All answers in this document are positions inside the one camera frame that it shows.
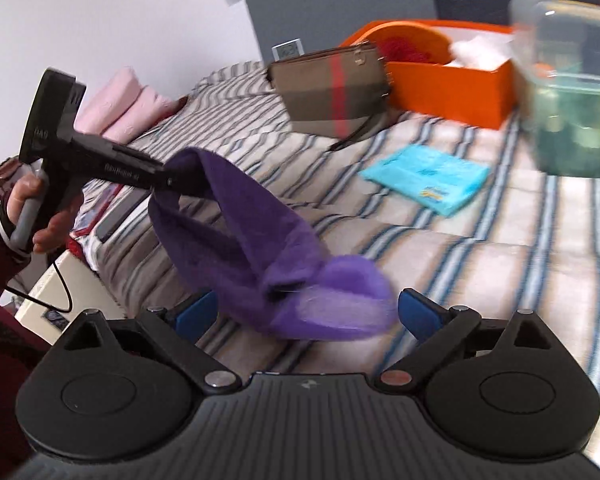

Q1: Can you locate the dark red plush toy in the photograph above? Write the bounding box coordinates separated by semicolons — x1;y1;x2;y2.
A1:
377;36;438;64

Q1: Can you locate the orange cardboard box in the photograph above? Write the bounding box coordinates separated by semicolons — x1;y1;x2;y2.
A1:
339;19;518;131

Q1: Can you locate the pink folded cloth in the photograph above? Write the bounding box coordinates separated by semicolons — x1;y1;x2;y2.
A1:
102;85;181;143
74;66;143;133

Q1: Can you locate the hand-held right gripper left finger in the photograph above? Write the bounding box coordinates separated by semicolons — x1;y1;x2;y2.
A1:
55;290;243;393

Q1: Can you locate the orange honeycomb mat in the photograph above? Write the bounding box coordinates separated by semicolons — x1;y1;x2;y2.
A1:
367;25;453;65

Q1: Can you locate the striped blanket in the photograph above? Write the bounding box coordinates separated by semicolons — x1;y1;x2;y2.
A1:
75;60;600;396

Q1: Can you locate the grey padded headboard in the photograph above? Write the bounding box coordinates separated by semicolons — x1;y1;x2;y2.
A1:
230;0;600;51

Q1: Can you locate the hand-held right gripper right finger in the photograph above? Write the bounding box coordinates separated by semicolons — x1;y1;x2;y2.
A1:
380;287;553;393

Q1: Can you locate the person's left hand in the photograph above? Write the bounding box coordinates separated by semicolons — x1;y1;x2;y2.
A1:
1;172;84;256

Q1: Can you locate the black cable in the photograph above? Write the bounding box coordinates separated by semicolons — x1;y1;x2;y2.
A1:
5;260;73;313

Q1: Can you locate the white fluffy plush toy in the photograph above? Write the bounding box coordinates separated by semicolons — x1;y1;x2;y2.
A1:
449;35;513;70

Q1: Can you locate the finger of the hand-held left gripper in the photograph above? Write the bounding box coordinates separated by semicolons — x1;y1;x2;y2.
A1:
152;160;213;198

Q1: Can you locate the light blue wipes pack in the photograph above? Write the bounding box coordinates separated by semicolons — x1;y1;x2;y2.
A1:
358;144;491;218

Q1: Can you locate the brown leather bag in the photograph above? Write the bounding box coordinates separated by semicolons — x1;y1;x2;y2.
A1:
0;157;23;196

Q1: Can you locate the purple fuzzy sock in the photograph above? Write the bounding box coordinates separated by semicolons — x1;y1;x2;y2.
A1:
147;147;398;342

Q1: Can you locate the clear plastic storage container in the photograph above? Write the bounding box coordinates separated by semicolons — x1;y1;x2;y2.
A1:
508;0;600;178

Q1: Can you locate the brown plaid pouch bag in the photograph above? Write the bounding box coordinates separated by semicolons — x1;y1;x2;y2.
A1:
266;42;395;151

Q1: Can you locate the white digital clock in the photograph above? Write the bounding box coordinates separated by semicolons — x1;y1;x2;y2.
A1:
271;39;306;63

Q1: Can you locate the person's maroon clothing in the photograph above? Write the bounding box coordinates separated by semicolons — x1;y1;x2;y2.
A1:
0;300;56;480

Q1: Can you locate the white bedside table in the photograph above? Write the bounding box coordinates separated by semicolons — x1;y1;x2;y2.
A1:
14;249;123;346

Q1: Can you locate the black flat device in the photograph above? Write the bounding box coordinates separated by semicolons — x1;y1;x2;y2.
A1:
94;191;153;242

